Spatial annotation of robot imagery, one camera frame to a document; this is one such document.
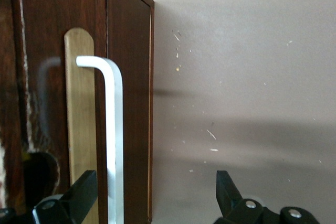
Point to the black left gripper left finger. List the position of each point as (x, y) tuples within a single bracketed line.
[(78, 197)]

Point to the dark brown wooden cabinet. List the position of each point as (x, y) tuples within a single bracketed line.
[(128, 77)]

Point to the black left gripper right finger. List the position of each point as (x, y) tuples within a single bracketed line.
[(229, 200)]

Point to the wooden drawer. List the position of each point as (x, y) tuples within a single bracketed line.
[(52, 6)]

